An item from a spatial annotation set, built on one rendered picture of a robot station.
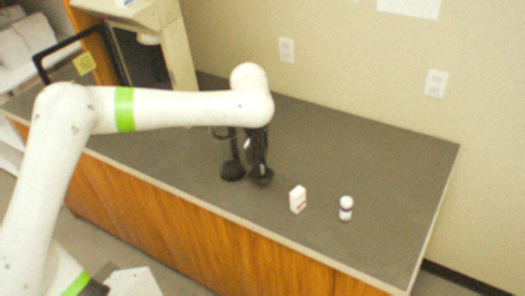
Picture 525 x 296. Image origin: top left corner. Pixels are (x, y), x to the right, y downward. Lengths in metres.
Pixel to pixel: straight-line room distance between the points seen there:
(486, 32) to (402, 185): 0.57
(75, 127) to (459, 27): 1.20
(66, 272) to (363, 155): 1.08
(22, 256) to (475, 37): 1.42
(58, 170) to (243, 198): 0.73
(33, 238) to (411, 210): 1.11
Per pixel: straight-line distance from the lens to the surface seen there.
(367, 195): 1.48
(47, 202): 0.96
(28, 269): 1.00
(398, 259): 1.34
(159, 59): 1.95
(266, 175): 1.44
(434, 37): 1.56
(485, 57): 1.57
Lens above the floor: 2.05
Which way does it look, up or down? 43 degrees down
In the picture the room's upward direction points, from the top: 6 degrees counter-clockwise
